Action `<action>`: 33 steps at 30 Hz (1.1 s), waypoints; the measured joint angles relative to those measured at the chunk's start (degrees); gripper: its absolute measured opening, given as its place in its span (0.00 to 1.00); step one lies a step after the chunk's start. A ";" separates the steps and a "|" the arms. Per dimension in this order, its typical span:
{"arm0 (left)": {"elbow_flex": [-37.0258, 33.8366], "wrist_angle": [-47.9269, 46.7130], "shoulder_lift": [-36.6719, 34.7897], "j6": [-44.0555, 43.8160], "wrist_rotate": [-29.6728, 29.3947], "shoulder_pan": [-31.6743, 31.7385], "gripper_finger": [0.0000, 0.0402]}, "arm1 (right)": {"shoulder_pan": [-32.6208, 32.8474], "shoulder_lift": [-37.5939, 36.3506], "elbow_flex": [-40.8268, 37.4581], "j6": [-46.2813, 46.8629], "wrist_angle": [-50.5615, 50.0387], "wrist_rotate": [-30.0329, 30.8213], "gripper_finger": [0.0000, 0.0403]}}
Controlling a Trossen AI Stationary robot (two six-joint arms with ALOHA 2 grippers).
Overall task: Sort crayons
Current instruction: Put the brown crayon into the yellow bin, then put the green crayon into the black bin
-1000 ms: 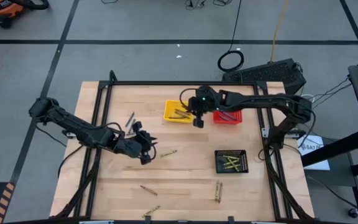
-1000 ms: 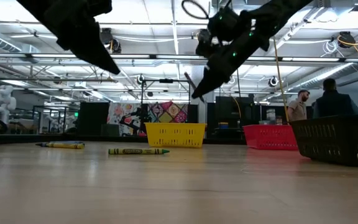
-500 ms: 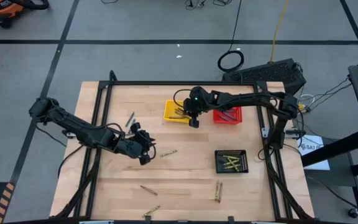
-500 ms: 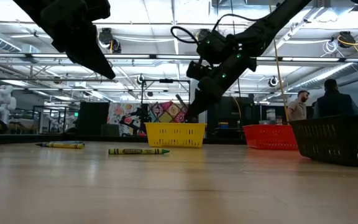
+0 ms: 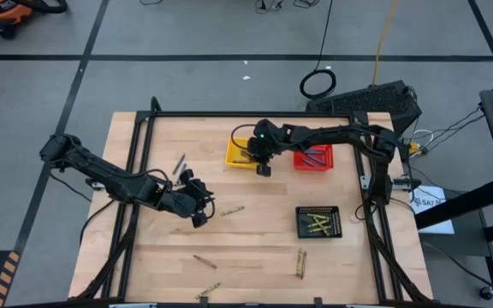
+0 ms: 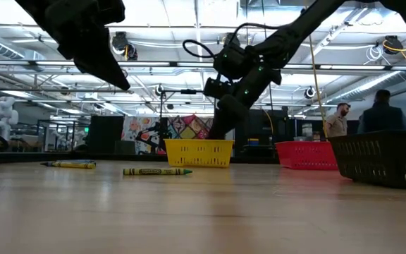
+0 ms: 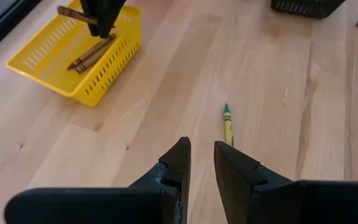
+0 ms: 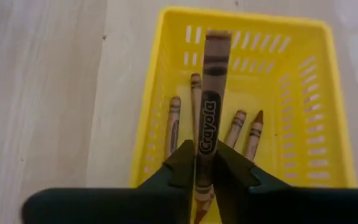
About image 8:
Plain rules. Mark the yellow plastic basket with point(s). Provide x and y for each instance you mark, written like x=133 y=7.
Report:
x=259 y=90

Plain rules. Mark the brown crayon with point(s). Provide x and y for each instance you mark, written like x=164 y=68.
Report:
x=213 y=93
x=254 y=137
x=173 y=124
x=235 y=127
x=195 y=93

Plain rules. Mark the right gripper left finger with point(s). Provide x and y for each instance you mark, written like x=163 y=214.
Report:
x=179 y=171

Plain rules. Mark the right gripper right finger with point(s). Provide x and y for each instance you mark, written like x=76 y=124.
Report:
x=232 y=171

